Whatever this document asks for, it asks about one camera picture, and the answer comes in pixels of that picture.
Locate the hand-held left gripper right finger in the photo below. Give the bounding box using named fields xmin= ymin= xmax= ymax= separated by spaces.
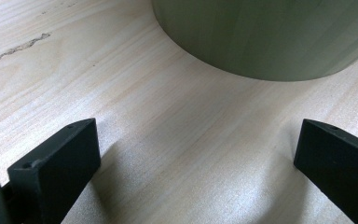
xmin=293 ymin=118 xmax=358 ymax=224

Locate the green plastic bucket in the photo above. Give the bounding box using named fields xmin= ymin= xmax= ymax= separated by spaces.
xmin=150 ymin=0 xmax=358 ymax=82

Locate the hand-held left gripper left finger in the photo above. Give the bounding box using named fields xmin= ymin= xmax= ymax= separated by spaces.
xmin=7 ymin=118 xmax=102 ymax=224

